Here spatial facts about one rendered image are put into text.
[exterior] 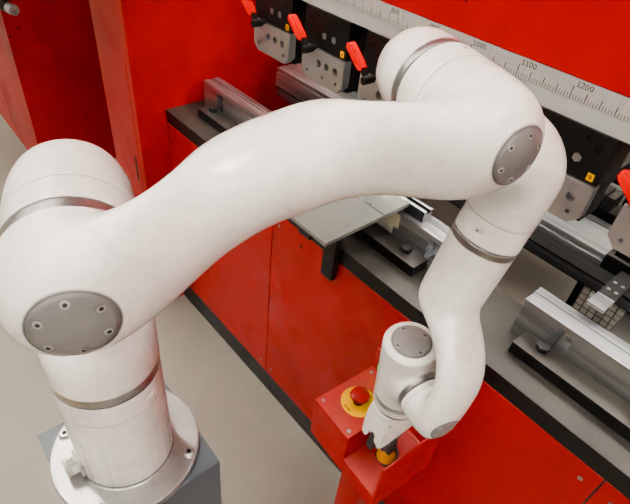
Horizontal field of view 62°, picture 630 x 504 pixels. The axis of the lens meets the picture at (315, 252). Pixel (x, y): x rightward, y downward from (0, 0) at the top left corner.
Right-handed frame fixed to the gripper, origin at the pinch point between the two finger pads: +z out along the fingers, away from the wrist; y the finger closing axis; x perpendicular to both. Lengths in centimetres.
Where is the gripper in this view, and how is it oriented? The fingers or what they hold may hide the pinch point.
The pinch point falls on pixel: (387, 442)
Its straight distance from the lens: 107.1
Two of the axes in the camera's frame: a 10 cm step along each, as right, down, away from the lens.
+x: 5.9, 5.6, -5.8
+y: -8.1, 3.9, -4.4
